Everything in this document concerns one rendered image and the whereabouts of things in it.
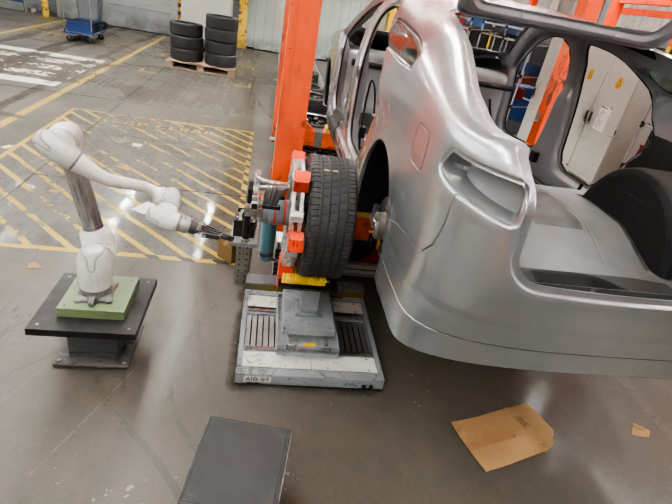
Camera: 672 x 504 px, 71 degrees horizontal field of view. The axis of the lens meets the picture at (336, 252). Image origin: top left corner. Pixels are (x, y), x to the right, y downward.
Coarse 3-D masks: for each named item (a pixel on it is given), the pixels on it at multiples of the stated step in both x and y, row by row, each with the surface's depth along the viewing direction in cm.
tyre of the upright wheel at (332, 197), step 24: (312, 168) 230; (336, 168) 233; (312, 192) 224; (336, 192) 225; (312, 216) 222; (336, 216) 224; (312, 240) 225; (336, 240) 227; (312, 264) 236; (336, 264) 236
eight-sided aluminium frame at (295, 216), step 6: (294, 162) 244; (300, 162) 247; (294, 168) 236; (300, 168) 245; (288, 180) 267; (294, 192) 227; (300, 192) 231; (288, 198) 273; (294, 198) 226; (300, 198) 228; (294, 204) 226; (300, 204) 226; (294, 210) 225; (300, 210) 225; (294, 216) 224; (300, 216) 225; (300, 222) 226; (288, 228) 231; (300, 228) 228; (282, 240) 272; (282, 246) 267; (282, 252) 261; (288, 252) 234; (294, 252) 234; (282, 258) 255; (288, 258) 254; (294, 258) 238; (282, 264) 252; (288, 264) 253
